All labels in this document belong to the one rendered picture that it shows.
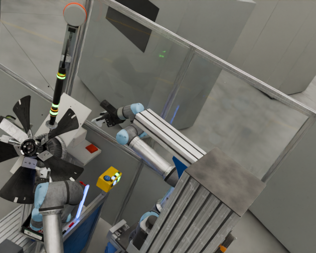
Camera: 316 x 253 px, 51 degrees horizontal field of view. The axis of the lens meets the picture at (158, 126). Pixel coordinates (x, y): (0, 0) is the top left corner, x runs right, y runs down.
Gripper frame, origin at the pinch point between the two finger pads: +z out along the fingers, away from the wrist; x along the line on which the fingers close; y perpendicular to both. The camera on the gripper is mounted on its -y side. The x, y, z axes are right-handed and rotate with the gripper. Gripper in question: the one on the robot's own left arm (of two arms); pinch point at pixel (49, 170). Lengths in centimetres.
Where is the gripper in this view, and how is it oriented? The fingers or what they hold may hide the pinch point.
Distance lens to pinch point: 218.8
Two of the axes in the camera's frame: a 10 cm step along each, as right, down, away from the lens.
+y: -9.6, -1.0, -2.6
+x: -2.4, 7.7, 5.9
